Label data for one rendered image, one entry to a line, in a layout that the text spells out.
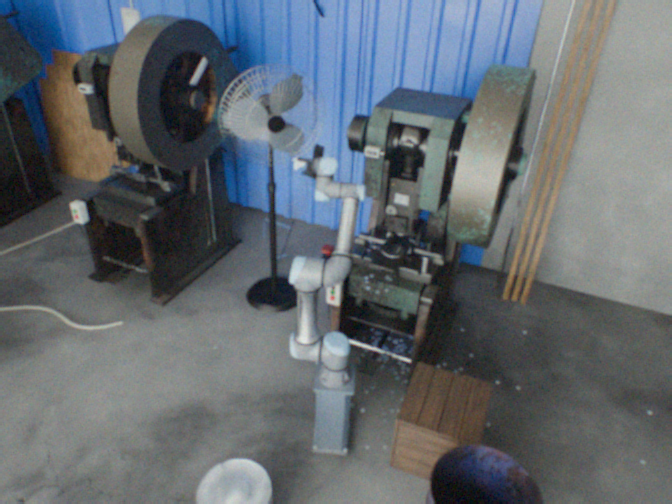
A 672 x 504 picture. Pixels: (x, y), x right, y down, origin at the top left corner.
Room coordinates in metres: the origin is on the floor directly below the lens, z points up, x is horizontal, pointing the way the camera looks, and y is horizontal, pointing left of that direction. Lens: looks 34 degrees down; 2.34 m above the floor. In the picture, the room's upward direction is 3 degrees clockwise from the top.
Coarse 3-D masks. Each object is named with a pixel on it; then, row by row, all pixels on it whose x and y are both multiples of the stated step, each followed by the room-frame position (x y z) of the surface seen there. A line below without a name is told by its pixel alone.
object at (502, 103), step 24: (504, 72) 2.34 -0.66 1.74; (528, 72) 2.34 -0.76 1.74; (480, 96) 2.21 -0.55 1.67; (504, 96) 2.19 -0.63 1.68; (528, 96) 2.45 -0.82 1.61; (480, 120) 2.12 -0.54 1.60; (504, 120) 2.10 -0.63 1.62; (480, 144) 2.06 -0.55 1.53; (504, 144) 2.04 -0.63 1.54; (456, 168) 2.05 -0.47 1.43; (480, 168) 2.02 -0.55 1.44; (504, 168) 2.07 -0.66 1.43; (456, 192) 2.04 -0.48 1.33; (480, 192) 2.00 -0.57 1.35; (504, 192) 2.48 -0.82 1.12; (456, 216) 2.05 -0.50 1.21; (480, 216) 2.00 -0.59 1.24; (456, 240) 2.17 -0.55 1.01; (480, 240) 2.06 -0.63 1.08
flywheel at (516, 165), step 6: (516, 150) 2.33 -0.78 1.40; (522, 150) 2.33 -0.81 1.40; (510, 156) 2.31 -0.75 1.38; (516, 156) 2.30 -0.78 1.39; (522, 156) 2.33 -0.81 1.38; (510, 162) 2.29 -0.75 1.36; (516, 162) 2.28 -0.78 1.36; (522, 162) 2.30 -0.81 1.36; (510, 168) 2.28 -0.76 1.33; (516, 168) 2.27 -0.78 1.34; (522, 168) 2.29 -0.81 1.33; (504, 174) 2.29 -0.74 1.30; (510, 174) 2.28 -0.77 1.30; (516, 174) 2.28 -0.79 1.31
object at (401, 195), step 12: (396, 180) 2.47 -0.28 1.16; (408, 180) 2.45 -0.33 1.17; (396, 192) 2.46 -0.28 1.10; (408, 192) 2.44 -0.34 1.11; (396, 204) 2.46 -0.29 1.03; (408, 204) 2.44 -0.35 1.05; (396, 216) 2.44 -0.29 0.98; (408, 216) 2.44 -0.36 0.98; (396, 228) 2.42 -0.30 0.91; (408, 228) 2.43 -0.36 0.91
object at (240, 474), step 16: (240, 464) 1.40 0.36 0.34; (256, 464) 1.40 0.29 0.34; (208, 480) 1.32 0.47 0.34; (224, 480) 1.33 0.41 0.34; (240, 480) 1.33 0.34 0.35; (256, 480) 1.33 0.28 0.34; (208, 496) 1.25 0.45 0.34; (224, 496) 1.25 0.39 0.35; (240, 496) 1.26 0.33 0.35; (256, 496) 1.26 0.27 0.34
